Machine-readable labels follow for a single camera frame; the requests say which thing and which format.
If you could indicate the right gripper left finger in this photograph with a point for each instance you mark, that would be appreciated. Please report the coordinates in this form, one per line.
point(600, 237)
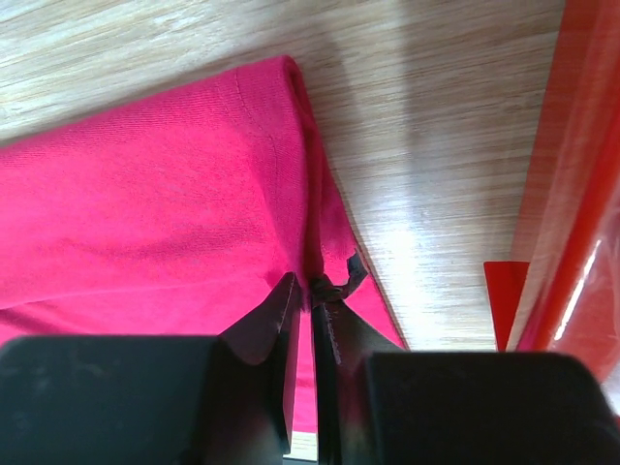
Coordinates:
point(217, 399)

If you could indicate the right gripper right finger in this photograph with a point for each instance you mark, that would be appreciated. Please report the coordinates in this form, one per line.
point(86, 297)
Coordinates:
point(380, 404)

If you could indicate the crimson t shirt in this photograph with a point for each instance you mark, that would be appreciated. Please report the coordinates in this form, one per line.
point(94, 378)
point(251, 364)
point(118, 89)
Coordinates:
point(177, 215)

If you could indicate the red plastic bin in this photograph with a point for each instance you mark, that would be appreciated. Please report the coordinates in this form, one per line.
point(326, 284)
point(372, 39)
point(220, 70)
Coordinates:
point(559, 289)

